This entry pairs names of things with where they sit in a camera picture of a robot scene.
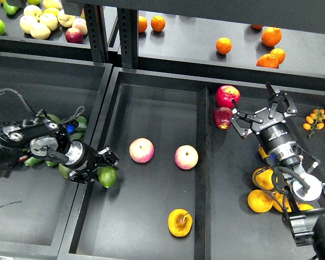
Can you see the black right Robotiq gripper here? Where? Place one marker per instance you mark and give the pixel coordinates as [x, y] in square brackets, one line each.
[268, 124]

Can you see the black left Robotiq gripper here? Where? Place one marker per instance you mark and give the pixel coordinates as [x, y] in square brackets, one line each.
[84, 161]

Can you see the yellow pear with stem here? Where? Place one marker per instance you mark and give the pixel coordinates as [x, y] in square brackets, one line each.
[180, 222]

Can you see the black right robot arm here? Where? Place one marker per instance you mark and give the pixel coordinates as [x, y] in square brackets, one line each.
[303, 202]

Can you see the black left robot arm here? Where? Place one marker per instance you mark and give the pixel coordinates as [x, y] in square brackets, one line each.
[57, 142]

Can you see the yellow pear top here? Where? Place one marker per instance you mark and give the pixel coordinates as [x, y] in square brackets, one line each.
[265, 157]

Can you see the yellow pear upper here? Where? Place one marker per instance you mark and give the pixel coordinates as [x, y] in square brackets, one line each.
[262, 179]

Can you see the yellow pear lower middle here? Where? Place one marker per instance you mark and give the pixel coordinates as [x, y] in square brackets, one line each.
[278, 203]

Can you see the yellow pear lower right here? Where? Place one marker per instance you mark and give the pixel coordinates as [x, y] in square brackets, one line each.
[304, 207]

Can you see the pale yellow pear front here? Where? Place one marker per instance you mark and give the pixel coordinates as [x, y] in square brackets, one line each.
[40, 31]

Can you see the pale yellow pear right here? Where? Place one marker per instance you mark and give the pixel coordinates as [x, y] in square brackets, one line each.
[64, 19]

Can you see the pale yellow pear centre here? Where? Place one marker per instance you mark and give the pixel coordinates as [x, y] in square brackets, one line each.
[50, 20]

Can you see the pale yellow pear left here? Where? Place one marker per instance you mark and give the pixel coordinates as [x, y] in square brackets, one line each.
[26, 22]

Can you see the dark red apple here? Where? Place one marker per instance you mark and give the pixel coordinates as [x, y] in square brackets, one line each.
[222, 117]

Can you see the large red apple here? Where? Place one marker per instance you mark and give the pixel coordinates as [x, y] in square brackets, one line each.
[226, 94]

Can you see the pink apple left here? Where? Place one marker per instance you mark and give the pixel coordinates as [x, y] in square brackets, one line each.
[141, 150]

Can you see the pink apple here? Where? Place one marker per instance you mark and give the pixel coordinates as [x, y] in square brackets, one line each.
[186, 157]
[141, 150]

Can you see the orange cherry tomato bunch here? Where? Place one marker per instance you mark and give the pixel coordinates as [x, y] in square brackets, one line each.
[314, 121]

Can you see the orange right front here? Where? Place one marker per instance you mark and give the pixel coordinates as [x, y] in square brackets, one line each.
[268, 61]

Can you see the orange right small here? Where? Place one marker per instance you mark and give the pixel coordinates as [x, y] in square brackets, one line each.
[279, 53]

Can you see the large orange right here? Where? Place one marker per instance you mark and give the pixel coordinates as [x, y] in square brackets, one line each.
[271, 36]

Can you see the orange on shelf centre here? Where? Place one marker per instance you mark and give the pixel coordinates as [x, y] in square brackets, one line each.
[223, 45]

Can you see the orange on shelf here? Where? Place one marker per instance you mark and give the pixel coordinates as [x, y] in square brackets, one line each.
[223, 45]
[158, 23]

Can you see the black left tray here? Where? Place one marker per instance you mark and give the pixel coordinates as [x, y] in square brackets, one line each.
[35, 202]

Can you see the black tray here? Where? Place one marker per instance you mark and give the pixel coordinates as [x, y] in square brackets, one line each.
[129, 220]
[35, 202]

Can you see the pink apple right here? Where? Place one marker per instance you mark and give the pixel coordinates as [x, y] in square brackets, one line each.
[186, 157]

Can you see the black centre tray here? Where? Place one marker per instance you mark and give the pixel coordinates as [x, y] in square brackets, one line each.
[129, 220]

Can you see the black tray divider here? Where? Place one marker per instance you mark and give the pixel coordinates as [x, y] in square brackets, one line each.
[202, 225]

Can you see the red apple on shelf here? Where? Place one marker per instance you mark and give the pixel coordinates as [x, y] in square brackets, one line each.
[74, 35]

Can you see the orange on shelf left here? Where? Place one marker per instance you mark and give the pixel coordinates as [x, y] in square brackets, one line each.
[158, 23]

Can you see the pink peach on shelf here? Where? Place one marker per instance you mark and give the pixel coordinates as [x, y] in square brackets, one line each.
[80, 23]

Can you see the orange half hidden left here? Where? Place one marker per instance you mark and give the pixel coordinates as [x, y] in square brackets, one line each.
[142, 24]

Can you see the black perforated shelf post left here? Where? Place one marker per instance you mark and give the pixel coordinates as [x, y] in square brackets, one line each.
[96, 32]

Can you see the black perforated shelf post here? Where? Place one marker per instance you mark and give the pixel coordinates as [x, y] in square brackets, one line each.
[128, 31]
[96, 32]

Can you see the black perforated shelf post right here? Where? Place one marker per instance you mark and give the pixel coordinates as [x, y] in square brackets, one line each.
[128, 31]

